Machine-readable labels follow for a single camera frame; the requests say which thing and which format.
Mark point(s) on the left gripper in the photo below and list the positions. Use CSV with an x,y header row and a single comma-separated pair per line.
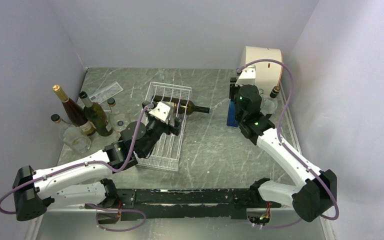
x,y
175,129

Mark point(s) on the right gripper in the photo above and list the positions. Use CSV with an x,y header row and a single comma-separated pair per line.
x,y
233,88

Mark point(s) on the dark green wine bottle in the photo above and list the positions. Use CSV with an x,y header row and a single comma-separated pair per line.
x,y
182,106

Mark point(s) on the clear bottle black gold cap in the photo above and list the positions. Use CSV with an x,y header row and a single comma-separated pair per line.
x,y
270,103

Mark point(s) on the clear bottle blue emblem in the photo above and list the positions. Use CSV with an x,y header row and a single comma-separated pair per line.
x,y
118,119

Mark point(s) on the green wine bottle white label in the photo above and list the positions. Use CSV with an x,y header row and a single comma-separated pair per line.
x,y
95,114

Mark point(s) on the clear bottle cork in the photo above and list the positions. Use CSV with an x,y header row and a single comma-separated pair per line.
x,y
71,135

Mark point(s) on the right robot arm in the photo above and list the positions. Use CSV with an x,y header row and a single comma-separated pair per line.
x,y
313,191

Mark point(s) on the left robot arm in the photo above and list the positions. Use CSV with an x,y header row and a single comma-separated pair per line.
x,y
86,180

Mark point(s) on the amber bottle gold cap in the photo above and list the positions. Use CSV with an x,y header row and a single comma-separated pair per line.
x,y
74,112

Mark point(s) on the cream cylindrical appliance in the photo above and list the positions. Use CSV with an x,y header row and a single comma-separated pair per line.
x,y
268,74

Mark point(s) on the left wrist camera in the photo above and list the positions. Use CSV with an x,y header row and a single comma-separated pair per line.
x,y
163,111

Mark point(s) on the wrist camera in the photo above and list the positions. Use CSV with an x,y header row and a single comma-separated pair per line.
x,y
163,111
247,76

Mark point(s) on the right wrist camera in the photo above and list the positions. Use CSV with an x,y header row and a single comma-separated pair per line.
x,y
247,76

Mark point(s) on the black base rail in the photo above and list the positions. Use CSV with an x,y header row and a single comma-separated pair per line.
x,y
235,203

